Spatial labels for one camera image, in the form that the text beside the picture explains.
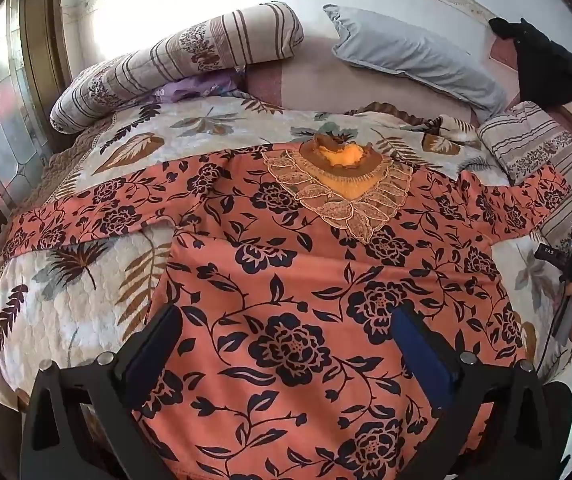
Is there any grey pillow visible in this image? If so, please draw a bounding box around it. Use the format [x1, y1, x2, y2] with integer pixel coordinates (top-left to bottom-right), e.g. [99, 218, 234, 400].
[323, 4, 509, 123]

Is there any leaf print quilt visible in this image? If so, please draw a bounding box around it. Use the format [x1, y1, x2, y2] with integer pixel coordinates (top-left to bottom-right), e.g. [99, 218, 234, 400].
[0, 97, 572, 413]

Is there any pink bed sheet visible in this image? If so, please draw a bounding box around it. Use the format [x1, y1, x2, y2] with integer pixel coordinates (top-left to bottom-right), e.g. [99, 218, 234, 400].
[243, 45, 473, 117]

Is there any orange floral shirt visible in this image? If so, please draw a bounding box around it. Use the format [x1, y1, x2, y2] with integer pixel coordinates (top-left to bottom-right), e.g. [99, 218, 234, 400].
[3, 135, 572, 480]

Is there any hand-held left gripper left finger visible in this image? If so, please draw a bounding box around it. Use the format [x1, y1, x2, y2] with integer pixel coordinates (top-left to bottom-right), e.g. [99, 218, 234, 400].
[20, 302, 184, 480]

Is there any black cloth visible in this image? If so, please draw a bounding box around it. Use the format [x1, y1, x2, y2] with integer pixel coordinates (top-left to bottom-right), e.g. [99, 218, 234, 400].
[488, 17, 572, 111]

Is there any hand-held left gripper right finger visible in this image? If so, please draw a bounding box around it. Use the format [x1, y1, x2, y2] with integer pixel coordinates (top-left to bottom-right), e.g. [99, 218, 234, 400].
[390, 302, 567, 480]

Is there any purple cloth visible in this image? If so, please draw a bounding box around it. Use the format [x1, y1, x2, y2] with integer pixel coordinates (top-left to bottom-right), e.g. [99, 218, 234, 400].
[148, 70, 247, 107]

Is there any black cable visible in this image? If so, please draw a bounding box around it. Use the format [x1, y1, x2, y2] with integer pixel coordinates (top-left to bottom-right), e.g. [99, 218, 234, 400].
[535, 272, 569, 378]

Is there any striped floral flat pillow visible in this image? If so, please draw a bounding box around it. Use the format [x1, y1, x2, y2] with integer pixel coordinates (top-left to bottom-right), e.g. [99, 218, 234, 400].
[476, 101, 572, 281]

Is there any striped floral bolster pillow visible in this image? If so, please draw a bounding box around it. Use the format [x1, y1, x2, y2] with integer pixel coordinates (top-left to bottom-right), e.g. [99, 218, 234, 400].
[50, 1, 305, 135]

